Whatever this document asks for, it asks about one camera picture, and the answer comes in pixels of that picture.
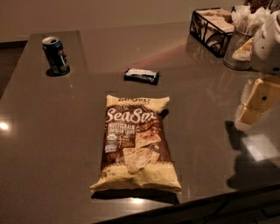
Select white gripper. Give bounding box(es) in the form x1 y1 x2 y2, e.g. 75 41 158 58
234 10 280 130

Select brown multigrain chip bag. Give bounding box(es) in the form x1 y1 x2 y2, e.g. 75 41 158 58
90 95 181 193

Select blue pepsi can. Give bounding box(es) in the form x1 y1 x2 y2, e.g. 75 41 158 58
42 37 70 75

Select metal cup with packets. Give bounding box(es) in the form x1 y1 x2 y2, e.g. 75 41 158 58
223 5 270 71

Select small dark snack bar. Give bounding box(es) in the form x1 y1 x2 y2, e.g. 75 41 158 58
123 68 159 85

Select black wire napkin basket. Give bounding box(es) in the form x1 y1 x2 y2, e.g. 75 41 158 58
190 8 234 58

